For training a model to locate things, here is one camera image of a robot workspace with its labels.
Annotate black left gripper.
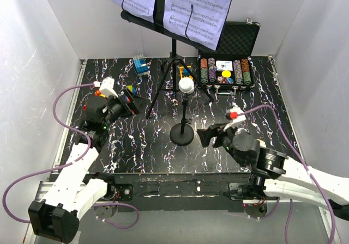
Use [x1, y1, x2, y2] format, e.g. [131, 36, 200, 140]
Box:
[102, 88, 151, 129]

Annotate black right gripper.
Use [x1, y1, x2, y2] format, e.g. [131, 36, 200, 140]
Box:
[196, 121, 247, 168]

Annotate black desktop microphone stand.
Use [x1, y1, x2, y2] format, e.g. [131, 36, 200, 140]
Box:
[170, 95, 194, 146]

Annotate white microphone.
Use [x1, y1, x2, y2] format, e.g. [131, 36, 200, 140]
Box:
[178, 77, 197, 97]

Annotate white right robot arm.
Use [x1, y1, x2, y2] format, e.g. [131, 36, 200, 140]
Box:
[197, 124, 348, 220]

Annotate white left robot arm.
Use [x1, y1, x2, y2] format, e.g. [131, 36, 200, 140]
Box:
[28, 89, 148, 243]

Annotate orange blue toy car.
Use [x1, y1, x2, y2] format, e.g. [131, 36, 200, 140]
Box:
[125, 85, 136, 102]

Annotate red toy brick house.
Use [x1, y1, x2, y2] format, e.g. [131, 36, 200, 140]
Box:
[82, 90, 106, 111]

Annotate blue white brick stack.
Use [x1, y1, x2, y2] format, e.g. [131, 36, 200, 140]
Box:
[133, 54, 150, 76]

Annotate yellow dealer chip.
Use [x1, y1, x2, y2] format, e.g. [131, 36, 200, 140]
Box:
[221, 70, 232, 78]

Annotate playing card deck box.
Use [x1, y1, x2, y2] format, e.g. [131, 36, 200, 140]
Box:
[216, 60, 233, 71]

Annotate black poker chip case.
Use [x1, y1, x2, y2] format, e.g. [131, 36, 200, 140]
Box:
[197, 21, 260, 90]

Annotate black tripod music stand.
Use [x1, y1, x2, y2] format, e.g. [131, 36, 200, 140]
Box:
[121, 0, 213, 119]

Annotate right sheet music page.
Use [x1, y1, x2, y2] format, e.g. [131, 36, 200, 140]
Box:
[163, 0, 232, 51]

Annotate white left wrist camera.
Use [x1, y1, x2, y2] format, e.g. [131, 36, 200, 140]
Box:
[99, 77, 118, 98]

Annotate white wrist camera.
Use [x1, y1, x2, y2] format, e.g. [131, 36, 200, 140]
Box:
[223, 107, 246, 131]
[99, 77, 118, 98]

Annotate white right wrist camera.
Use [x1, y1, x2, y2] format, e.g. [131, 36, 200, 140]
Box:
[223, 107, 246, 131]

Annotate yellow blue brick frame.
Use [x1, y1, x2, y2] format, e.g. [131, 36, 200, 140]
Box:
[179, 66, 194, 81]

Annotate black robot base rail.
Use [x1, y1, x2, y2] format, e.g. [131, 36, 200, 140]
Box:
[84, 172, 276, 214]

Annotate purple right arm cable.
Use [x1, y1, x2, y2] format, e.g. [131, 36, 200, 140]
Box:
[238, 104, 336, 244]

